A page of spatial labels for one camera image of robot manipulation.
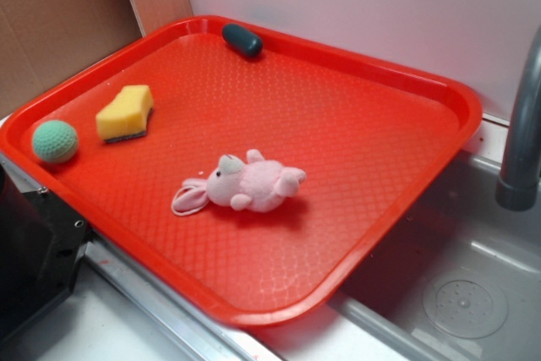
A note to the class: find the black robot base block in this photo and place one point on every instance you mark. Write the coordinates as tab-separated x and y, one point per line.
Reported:
42	242

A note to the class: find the green dimpled ball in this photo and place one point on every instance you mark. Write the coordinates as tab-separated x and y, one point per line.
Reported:
55	141

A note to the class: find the red plastic tray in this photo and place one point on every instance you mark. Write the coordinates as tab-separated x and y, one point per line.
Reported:
371	136

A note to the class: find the pink plush bunny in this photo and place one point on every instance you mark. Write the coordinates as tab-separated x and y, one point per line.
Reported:
255	184

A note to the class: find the dark teal capsule object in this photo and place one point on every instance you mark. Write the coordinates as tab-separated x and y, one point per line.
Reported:
242	40

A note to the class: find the yellow sponge with grey pad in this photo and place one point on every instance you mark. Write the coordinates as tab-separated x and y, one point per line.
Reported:
127	115

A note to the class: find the grey toy sink basin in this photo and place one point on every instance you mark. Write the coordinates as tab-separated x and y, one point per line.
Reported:
457	278

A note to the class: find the grey faucet spout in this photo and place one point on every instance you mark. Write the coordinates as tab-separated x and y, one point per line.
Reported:
517	185

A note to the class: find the brown cardboard panel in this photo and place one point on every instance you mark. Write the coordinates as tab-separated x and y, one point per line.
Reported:
44	42

